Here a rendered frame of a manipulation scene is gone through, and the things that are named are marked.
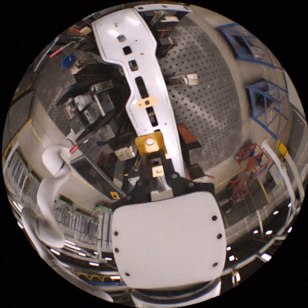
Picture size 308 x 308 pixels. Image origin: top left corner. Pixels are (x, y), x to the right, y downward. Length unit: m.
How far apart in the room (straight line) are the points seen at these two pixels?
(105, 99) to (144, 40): 0.32
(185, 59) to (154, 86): 0.44
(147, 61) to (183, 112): 0.52
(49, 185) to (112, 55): 0.58
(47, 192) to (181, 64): 1.00
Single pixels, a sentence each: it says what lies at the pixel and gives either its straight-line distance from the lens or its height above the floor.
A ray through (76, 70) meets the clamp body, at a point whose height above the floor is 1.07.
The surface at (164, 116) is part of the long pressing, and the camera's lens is 0.45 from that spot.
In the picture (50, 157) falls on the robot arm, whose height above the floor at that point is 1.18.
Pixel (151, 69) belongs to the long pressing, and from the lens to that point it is 0.43.
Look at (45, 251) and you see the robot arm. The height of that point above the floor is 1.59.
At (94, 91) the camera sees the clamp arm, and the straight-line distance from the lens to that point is 0.36.
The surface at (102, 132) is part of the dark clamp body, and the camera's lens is 0.42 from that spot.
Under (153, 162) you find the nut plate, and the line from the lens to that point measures 0.16.
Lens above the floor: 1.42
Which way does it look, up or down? 49 degrees down
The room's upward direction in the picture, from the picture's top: 172 degrees clockwise
